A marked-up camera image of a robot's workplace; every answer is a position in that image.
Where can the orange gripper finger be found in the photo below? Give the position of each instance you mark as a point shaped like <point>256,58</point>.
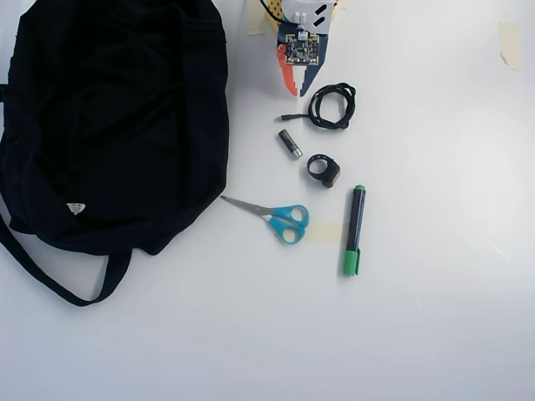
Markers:
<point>290,79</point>

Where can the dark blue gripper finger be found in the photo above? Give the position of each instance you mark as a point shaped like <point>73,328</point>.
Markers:
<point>311,77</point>

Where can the black fabric bag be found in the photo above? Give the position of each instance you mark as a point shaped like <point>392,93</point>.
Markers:
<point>104,125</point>

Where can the masking tape strip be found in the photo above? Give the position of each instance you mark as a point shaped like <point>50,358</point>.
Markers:
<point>340,4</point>
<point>255,21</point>
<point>512,46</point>
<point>326,233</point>

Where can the black cylindrical battery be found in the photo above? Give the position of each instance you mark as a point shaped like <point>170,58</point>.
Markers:
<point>289,144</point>

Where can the green and black marker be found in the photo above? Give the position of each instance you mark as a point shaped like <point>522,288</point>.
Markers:
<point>354,225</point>

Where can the bare camera circuit board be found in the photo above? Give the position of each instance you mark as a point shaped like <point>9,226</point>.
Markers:
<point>303,49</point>

